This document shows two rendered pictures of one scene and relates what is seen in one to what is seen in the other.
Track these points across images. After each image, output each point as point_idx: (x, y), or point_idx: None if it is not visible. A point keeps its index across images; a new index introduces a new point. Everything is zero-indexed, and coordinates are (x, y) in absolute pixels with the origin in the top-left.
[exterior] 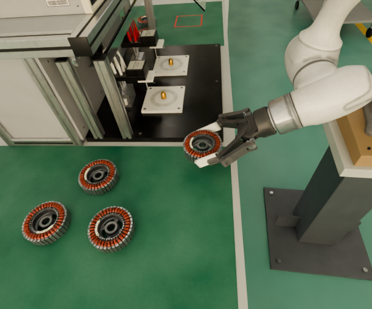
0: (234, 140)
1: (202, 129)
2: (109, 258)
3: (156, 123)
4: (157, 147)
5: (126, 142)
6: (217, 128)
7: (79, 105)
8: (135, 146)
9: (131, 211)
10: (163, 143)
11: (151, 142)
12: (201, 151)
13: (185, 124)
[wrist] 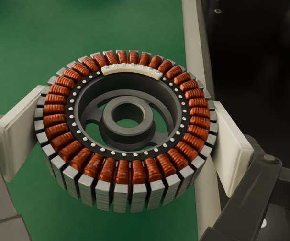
0: (0, 215)
1: (218, 114)
2: None
3: (264, 39)
4: (180, 53)
5: (194, 3)
6: (227, 171)
7: None
8: (183, 17)
9: None
10: (197, 67)
11: (199, 44)
12: (75, 98)
13: (280, 108)
